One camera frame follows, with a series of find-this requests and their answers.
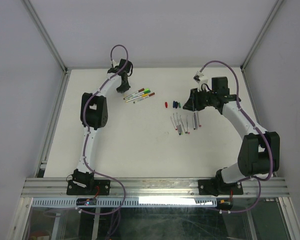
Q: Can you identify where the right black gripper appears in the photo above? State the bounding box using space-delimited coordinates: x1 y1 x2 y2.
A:
182 86 217 112

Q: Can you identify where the grey purple pen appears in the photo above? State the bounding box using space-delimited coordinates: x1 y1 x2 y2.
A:
193 112 198 130

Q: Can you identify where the pink capped marker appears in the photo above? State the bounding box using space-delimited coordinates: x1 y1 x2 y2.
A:
196 111 202 128

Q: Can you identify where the red capped pen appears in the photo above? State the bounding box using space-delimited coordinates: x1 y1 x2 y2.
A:
170 116 178 131

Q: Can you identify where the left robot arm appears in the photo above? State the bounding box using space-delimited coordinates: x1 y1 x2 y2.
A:
66 59 133 197

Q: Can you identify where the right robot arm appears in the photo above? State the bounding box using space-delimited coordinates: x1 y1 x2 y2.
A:
182 73 280 197

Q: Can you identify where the dark red capped marker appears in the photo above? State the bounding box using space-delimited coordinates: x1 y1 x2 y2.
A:
133 92 155 104

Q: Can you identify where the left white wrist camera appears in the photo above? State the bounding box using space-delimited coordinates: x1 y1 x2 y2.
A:
111 59 118 66

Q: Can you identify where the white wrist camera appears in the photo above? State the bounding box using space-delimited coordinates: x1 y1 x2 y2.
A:
193 71 208 92
111 59 118 66

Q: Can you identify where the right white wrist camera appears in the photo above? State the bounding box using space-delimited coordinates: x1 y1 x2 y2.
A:
193 71 208 92

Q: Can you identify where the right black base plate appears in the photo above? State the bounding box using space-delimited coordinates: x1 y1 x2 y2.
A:
197 178 244 197

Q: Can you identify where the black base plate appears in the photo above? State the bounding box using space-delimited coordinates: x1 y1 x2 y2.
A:
197 178 244 197
66 179 111 196

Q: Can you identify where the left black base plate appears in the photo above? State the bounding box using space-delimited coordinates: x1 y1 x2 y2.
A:
66 179 111 196

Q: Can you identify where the aluminium front rail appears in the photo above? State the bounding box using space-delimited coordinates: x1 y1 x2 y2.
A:
21 177 290 199

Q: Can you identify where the slotted grey cable duct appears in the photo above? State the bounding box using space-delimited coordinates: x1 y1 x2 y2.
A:
32 196 217 209

